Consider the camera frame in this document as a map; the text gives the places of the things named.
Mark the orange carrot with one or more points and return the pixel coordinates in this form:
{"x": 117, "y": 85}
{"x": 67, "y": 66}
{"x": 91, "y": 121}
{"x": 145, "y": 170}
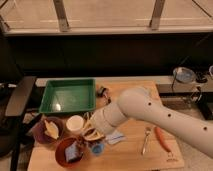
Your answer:
{"x": 160, "y": 138}

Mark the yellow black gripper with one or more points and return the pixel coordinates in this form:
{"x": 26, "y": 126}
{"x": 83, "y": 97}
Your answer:
{"x": 89, "y": 133}

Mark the green plastic tray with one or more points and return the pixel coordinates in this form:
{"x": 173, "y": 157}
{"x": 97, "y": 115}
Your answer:
{"x": 68, "y": 96}

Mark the white plastic cup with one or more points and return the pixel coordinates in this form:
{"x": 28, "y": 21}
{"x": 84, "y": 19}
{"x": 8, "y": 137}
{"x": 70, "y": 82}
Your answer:
{"x": 75, "y": 124}

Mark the red bowl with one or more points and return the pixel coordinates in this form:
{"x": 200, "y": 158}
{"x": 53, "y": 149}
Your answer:
{"x": 60, "y": 152}

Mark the small dark clip object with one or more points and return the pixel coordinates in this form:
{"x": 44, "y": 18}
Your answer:
{"x": 102, "y": 92}

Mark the blue sponge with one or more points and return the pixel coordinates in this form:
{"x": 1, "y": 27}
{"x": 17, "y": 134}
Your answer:
{"x": 72, "y": 152}

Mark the silver metal bowl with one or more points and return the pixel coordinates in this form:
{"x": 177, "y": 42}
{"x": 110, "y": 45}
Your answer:
{"x": 184, "y": 75}

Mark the black chair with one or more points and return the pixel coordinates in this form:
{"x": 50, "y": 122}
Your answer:
{"x": 13, "y": 131}

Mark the yellow banana peel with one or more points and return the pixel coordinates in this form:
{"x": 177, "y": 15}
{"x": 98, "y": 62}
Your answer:
{"x": 51, "y": 129}

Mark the small blue plastic cup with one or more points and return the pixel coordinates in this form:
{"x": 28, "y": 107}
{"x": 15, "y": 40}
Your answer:
{"x": 97, "y": 148}

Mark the dark grape bunch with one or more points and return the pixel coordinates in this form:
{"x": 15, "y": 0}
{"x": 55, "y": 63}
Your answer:
{"x": 81, "y": 144}

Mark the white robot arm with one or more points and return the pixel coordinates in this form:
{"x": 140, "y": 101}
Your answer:
{"x": 137, "y": 103}

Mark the silver fork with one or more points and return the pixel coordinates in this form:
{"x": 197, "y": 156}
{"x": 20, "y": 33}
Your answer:
{"x": 147, "y": 133}

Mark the dark purple bowl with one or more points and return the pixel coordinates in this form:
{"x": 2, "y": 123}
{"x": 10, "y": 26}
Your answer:
{"x": 39, "y": 130}

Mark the light blue folded cloth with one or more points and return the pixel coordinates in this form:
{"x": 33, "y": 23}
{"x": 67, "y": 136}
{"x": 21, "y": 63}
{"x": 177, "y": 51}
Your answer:
{"x": 114, "y": 138}

